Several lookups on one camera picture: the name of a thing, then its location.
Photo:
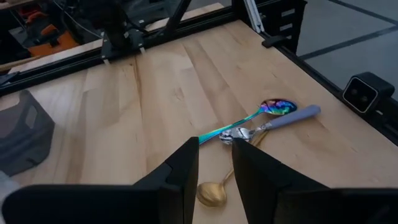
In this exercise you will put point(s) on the black table-level camera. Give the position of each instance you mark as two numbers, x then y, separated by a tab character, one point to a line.
363	93

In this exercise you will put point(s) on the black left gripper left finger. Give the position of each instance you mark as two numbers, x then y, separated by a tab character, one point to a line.
183	168

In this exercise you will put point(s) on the black frame strut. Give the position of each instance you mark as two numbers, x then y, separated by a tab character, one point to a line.
177	17

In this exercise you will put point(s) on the wooden spoon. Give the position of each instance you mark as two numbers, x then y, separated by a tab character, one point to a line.
211	194

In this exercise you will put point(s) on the orange equipment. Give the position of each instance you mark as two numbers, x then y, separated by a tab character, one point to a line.
53	40

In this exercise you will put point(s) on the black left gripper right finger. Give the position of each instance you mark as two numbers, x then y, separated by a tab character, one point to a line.
258	174

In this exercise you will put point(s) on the grey plastic bin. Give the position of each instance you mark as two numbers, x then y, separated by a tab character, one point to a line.
25	140

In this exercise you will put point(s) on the black clamp bracket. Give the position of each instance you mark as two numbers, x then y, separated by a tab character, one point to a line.
273	41

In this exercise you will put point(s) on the black cabinet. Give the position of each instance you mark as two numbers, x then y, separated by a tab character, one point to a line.
289	21

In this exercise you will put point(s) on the white aluminium frame post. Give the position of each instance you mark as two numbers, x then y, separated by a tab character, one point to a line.
253	15

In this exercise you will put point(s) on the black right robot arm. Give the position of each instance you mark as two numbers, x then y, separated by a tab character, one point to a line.
116	31

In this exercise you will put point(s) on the rainbow iridescent spoon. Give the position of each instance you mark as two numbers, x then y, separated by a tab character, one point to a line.
280	107

